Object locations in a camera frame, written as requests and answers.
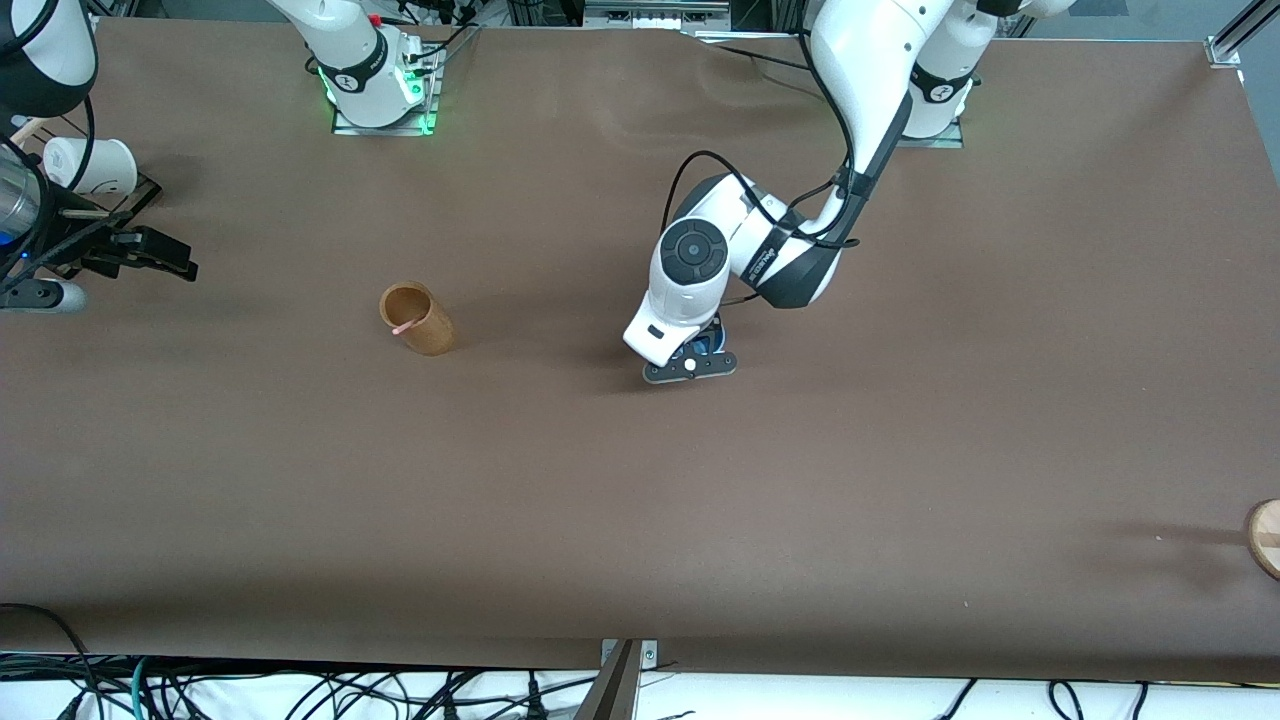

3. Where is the black cable on table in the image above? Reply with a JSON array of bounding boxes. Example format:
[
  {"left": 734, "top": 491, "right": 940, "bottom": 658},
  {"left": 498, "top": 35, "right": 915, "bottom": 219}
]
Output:
[{"left": 700, "top": 30, "right": 831, "bottom": 76}]

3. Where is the black wire cup rack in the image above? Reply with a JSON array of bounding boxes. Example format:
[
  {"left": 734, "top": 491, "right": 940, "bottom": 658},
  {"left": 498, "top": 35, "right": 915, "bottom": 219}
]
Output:
[{"left": 15, "top": 125, "right": 163, "bottom": 283}]

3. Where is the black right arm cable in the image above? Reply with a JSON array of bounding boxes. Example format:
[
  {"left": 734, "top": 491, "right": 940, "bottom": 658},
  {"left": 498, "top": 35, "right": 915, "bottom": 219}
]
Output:
[{"left": 55, "top": 95, "right": 97, "bottom": 193}]

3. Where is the black looped floor cable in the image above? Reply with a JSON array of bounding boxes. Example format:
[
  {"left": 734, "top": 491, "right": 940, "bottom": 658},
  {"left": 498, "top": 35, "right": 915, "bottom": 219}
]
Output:
[{"left": 0, "top": 602, "right": 106, "bottom": 720}]

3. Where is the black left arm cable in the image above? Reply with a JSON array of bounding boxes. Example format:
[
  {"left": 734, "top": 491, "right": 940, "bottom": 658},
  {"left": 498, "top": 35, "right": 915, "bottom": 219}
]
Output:
[{"left": 664, "top": 30, "right": 863, "bottom": 251}]

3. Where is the round wooden disc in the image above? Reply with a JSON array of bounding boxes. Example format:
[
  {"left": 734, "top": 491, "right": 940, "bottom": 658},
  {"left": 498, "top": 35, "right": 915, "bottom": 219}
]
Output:
[{"left": 1245, "top": 498, "right": 1280, "bottom": 582}]

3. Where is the brown bamboo chopstick holder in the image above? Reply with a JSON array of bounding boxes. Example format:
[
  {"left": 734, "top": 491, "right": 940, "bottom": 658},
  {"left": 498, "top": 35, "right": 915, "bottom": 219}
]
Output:
[{"left": 379, "top": 282, "right": 457, "bottom": 357}]

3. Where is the white paper cup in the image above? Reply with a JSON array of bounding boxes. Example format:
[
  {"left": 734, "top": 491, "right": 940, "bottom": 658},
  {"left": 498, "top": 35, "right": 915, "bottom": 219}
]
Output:
[{"left": 43, "top": 137, "right": 138, "bottom": 197}]

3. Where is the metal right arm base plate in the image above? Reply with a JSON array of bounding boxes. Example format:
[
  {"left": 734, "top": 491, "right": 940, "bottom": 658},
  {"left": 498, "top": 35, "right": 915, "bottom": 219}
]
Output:
[{"left": 331, "top": 30, "right": 443, "bottom": 137}]

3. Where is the metal table edge bracket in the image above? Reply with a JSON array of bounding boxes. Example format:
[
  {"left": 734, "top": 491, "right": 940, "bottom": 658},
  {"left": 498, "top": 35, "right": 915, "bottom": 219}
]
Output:
[{"left": 575, "top": 638, "right": 660, "bottom": 720}]

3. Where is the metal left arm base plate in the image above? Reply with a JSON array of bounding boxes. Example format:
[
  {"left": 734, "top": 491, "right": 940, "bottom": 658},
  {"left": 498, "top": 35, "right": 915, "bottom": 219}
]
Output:
[{"left": 895, "top": 80, "right": 967, "bottom": 150}]

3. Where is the aluminium frame profile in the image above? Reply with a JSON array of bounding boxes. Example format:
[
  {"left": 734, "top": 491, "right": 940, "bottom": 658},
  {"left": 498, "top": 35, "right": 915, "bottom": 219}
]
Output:
[{"left": 1205, "top": 0, "right": 1280, "bottom": 69}]

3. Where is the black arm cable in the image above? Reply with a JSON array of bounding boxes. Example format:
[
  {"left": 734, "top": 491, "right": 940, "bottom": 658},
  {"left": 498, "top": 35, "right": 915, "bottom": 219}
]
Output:
[
  {"left": 55, "top": 95, "right": 97, "bottom": 193},
  {"left": 664, "top": 30, "right": 863, "bottom": 251}
]

